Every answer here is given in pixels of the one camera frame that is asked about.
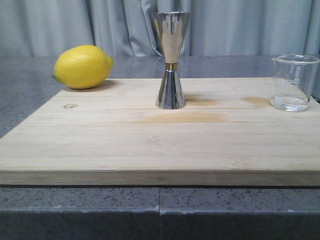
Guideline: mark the steel double jigger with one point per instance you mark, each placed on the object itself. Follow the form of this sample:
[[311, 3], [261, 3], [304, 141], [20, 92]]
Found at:
[[171, 28]]

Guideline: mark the clear glass beaker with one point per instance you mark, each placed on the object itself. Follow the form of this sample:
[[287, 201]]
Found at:
[[293, 81]]

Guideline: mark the light wooden cutting board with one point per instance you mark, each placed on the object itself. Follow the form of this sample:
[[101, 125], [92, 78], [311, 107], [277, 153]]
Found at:
[[228, 134]]

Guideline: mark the yellow lemon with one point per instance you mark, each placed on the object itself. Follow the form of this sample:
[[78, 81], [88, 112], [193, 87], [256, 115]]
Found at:
[[82, 67]]

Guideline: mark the grey-blue curtain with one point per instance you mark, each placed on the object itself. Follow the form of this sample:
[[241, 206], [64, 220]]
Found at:
[[41, 28]]

